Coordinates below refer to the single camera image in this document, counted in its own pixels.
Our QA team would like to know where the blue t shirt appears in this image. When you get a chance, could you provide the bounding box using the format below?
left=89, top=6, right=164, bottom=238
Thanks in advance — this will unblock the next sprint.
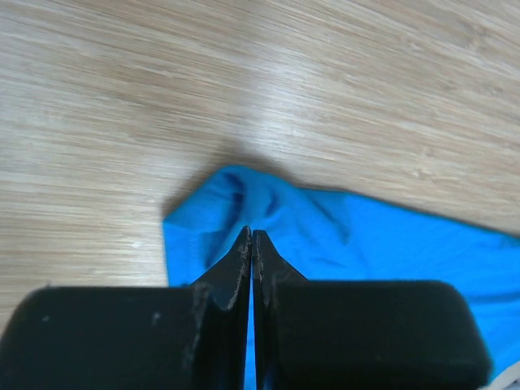
left=162, top=166, right=519, bottom=389

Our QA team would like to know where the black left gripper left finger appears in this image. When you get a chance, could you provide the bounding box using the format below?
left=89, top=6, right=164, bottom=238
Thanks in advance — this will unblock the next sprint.
left=1, top=228, right=252, bottom=389

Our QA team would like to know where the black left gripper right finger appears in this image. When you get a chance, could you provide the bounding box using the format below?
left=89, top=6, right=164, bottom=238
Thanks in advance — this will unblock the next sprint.
left=252, top=231, right=492, bottom=389

